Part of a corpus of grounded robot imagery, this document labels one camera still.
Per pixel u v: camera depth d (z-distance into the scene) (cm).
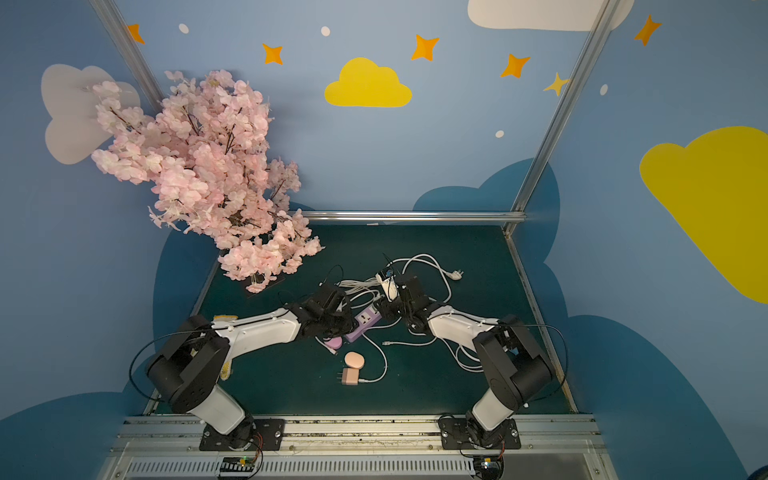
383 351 82
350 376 82
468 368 86
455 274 105
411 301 71
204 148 65
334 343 89
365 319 93
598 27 72
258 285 69
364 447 74
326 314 72
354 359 86
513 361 46
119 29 71
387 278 80
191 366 45
